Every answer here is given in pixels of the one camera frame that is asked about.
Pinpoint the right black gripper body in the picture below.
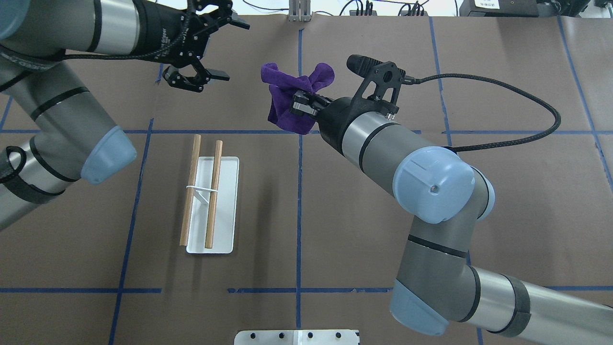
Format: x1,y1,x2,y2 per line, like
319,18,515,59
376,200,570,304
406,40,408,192
315,97,369,155

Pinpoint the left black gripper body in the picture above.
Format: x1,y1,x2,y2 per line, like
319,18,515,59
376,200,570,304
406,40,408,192
139,5,209,68

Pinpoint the purple towel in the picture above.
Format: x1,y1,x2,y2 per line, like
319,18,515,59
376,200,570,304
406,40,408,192
261,62,336,136

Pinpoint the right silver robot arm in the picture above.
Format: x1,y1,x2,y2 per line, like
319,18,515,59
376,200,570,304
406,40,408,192
290,91,612,345

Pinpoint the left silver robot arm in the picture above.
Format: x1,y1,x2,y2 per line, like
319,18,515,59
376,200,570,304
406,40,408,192
1,0,250,229

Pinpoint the white rack with wooden bars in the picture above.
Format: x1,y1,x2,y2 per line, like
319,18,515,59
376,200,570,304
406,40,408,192
179,135,239,254

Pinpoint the black box device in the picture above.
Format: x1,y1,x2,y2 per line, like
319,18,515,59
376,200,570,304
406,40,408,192
458,0,562,18

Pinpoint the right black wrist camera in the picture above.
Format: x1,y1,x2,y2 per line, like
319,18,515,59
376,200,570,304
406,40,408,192
346,54,416,120

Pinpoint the right black braided cable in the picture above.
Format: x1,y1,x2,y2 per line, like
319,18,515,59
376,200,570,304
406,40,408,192
405,73,562,154

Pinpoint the aluminium frame post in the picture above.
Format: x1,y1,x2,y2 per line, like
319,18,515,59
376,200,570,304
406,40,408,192
288,0,313,23

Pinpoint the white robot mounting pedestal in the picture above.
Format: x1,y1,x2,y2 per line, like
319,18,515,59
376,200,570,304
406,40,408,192
234,329,361,345

